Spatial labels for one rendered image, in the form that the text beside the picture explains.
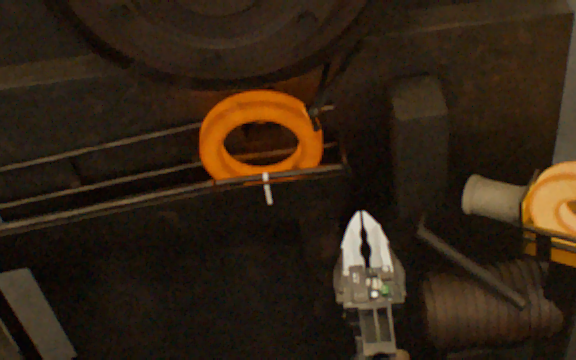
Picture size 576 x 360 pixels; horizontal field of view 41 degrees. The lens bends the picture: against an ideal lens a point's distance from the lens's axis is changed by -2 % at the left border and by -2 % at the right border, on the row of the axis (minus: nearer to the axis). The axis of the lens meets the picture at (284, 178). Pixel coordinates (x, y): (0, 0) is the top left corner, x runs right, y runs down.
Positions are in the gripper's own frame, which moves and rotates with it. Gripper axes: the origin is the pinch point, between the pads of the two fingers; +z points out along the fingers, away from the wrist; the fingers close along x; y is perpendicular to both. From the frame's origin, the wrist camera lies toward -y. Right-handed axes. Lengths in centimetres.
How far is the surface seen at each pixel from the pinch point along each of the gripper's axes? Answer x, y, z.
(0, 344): 55, -13, -8
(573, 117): -68, -101, 72
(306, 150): 6.6, -5.6, 15.3
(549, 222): -26.5, -7.6, 0.5
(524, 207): -22.9, -5.3, 2.2
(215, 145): 19.7, -2.8, 16.2
